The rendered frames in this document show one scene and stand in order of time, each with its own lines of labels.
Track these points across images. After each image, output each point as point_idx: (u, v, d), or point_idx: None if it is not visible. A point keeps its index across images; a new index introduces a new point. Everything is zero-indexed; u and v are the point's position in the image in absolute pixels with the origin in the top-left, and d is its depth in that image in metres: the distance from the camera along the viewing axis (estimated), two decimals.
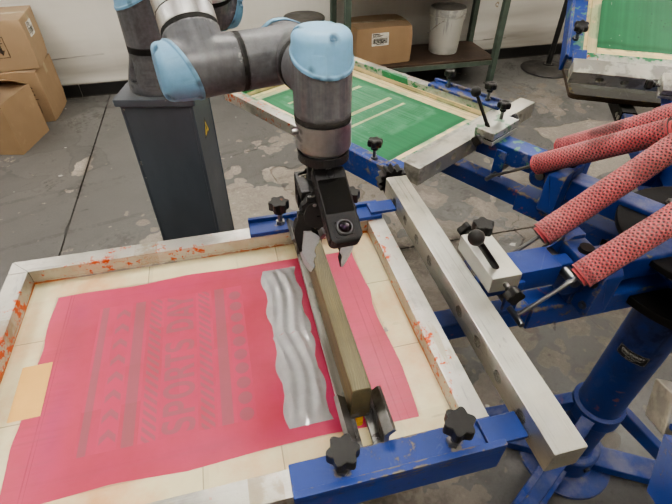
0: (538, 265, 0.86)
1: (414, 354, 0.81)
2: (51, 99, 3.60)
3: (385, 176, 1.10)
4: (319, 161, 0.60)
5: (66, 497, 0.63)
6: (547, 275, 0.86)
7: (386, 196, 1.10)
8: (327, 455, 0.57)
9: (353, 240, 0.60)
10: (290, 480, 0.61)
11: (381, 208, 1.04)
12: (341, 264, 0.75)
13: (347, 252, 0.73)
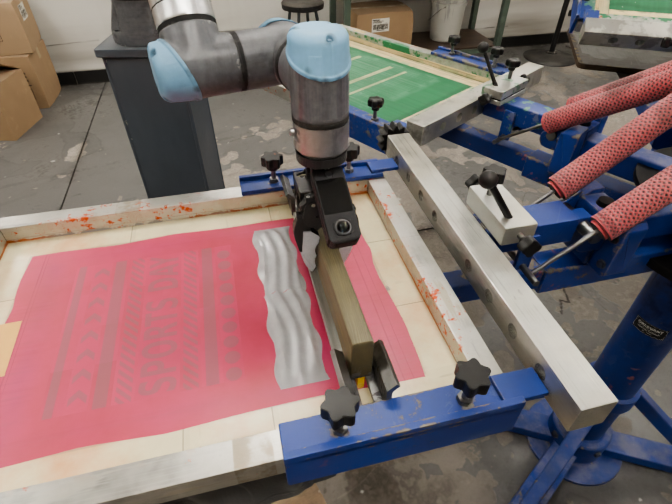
0: (554, 218, 0.78)
1: (419, 313, 0.73)
2: (45, 85, 3.53)
3: (387, 134, 1.03)
4: (317, 161, 0.60)
5: (28, 462, 0.56)
6: (564, 230, 0.79)
7: (388, 155, 1.03)
8: (322, 409, 0.50)
9: (352, 240, 0.60)
10: (280, 440, 0.54)
11: (382, 166, 0.97)
12: None
13: (346, 252, 0.73)
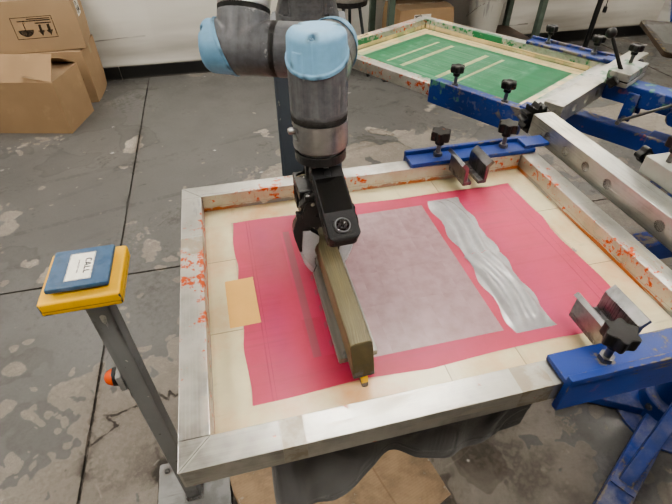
0: None
1: (613, 270, 0.80)
2: (95, 79, 3.60)
3: (531, 113, 1.09)
4: (316, 160, 0.61)
5: (319, 391, 0.62)
6: None
7: (532, 133, 1.09)
8: (610, 335, 0.56)
9: (351, 238, 0.60)
10: (553, 368, 0.60)
11: (534, 142, 1.04)
12: None
13: (346, 252, 0.73)
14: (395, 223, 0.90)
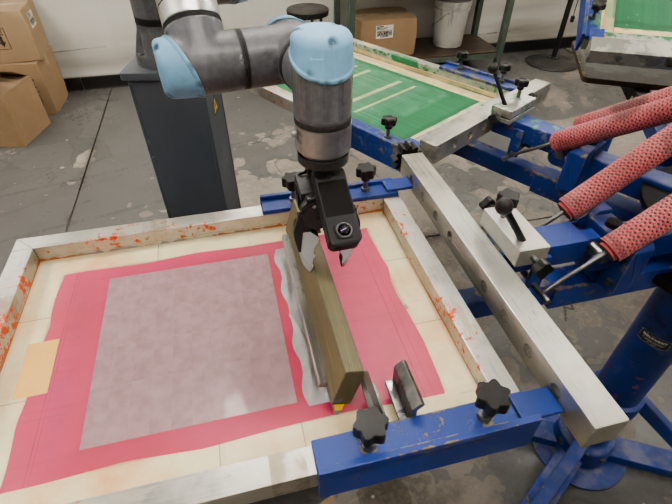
0: (565, 239, 0.82)
1: (437, 331, 0.77)
2: (53, 91, 3.57)
3: (401, 153, 1.06)
4: (319, 164, 0.60)
5: (76, 476, 0.59)
6: (574, 251, 0.83)
7: (402, 174, 1.07)
8: (355, 428, 0.53)
9: (352, 243, 0.60)
10: (313, 456, 0.57)
11: (397, 185, 1.01)
12: (342, 264, 0.75)
13: (348, 252, 0.73)
14: (232, 275, 0.87)
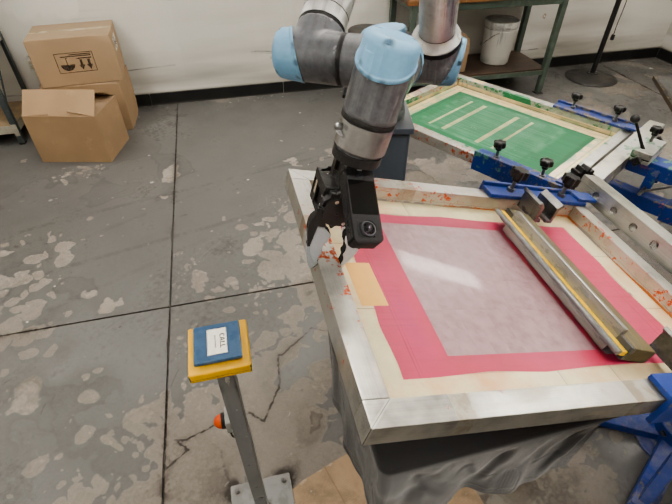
0: None
1: (664, 316, 0.93)
2: (130, 108, 3.78)
3: (581, 173, 1.24)
4: (356, 160, 0.61)
5: (459, 375, 0.66)
6: None
7: (579, 190, 1.24)
8: None
9: (374, 243, 0.61)
10: (656, 386, 0.70)
11: (586, 198, 1.18)
12: None
13: (349, 256, 0.74)
14: (481, 241, 0.98)
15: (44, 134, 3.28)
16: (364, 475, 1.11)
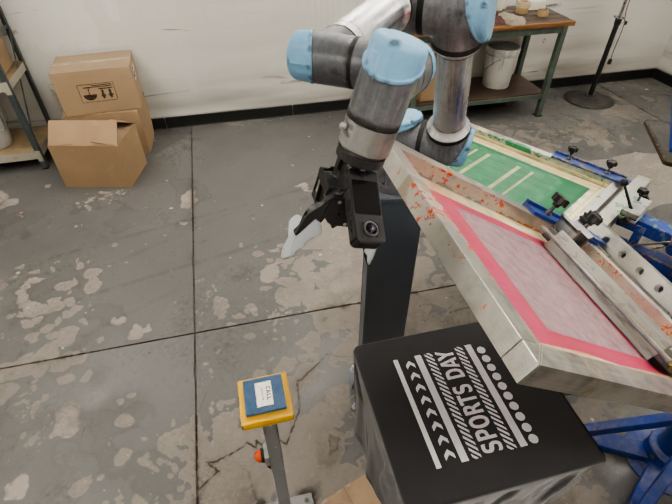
0: None
1: None
2: (147, 134, 3.96)
3: None
4: (360, 160, 0.61)
5: (562, 348, 0.69)
6: None
7: None
8: None
9: (376, 243, 0.62)
10: None
11: (598, 239, 1.31)
12: (367, 262, 0.76)
13: (372, 251, 0.74)
14: (532, 249, 1.04)
15: (68, 162, 3.45)
16: None
